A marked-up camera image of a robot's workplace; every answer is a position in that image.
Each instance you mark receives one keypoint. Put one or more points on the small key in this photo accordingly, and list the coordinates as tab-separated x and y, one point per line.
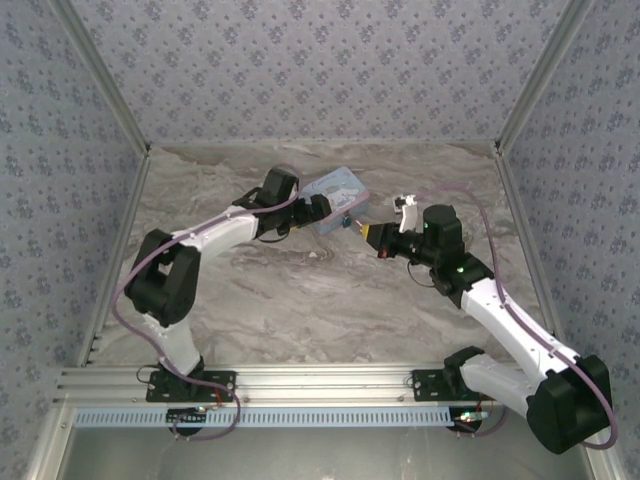
357	224

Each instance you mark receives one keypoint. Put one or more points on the light blue patterned pouch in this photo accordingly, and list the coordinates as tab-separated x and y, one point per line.
340	192

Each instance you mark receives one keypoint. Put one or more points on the small blue padlock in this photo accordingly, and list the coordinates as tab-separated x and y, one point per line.
346	221

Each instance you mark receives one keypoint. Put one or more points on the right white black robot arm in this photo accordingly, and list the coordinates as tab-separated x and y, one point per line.
500	310

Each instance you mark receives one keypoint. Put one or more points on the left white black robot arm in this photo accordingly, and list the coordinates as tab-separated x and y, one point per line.
215	232

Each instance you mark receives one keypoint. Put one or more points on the small black circuit board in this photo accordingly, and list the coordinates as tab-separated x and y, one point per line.
185	420
465	420

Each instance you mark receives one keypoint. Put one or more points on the grey metal panel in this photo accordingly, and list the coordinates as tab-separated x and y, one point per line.
320	455

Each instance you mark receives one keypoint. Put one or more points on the aluminium side rail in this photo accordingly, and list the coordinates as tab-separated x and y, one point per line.
525	240
117	250

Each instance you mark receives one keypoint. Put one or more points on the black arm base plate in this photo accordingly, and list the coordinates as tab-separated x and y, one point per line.
425	387
220	387

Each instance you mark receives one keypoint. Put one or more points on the aluminium cross rail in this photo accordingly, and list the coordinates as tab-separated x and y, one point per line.
320	382

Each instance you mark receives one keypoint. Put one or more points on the aluminium frame post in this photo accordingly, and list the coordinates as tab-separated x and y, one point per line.
545	75
100	75

